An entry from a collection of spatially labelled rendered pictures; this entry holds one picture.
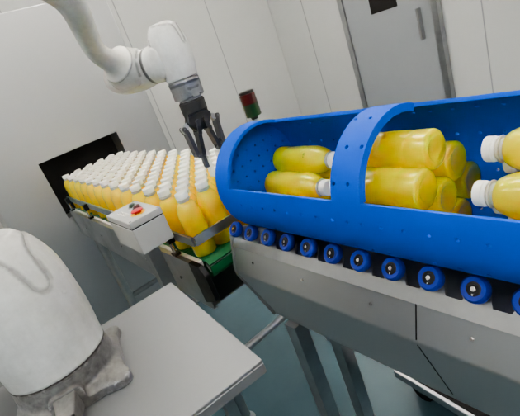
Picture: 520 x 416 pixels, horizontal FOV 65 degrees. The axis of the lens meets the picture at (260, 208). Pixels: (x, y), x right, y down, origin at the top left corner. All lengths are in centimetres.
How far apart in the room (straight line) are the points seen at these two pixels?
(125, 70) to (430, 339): 99
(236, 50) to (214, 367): 564
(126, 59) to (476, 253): 98
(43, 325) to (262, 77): 577
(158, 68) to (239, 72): 488
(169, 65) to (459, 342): 93
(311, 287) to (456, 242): 43
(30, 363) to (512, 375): 70
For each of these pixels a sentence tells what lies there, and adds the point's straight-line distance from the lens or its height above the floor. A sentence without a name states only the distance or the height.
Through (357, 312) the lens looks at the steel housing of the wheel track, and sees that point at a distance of 90.
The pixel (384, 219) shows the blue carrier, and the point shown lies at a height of 109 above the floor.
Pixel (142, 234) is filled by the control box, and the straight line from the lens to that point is 116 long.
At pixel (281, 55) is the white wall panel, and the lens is 648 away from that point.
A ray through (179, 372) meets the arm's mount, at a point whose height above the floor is 102.
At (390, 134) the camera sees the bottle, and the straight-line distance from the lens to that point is 77.
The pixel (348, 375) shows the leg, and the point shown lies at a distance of 156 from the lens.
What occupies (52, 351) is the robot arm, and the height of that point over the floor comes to 112.
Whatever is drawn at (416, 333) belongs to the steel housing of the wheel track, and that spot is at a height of 85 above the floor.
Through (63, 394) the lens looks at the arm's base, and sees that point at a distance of 71.
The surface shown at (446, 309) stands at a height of 92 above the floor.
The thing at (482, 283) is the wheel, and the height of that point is 98.
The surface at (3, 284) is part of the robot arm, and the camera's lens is 65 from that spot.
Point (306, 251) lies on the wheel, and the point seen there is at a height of 96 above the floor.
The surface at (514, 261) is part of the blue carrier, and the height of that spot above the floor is 106.
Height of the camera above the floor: 141
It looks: 21 degrees down
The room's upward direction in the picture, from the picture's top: 20 degrees counter-clockwise
